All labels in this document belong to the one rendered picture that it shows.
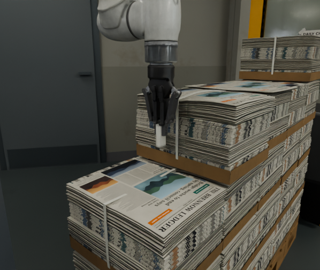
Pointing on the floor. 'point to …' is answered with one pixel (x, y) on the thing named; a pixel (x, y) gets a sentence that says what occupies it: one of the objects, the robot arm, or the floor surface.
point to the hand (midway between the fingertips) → (160, 135)
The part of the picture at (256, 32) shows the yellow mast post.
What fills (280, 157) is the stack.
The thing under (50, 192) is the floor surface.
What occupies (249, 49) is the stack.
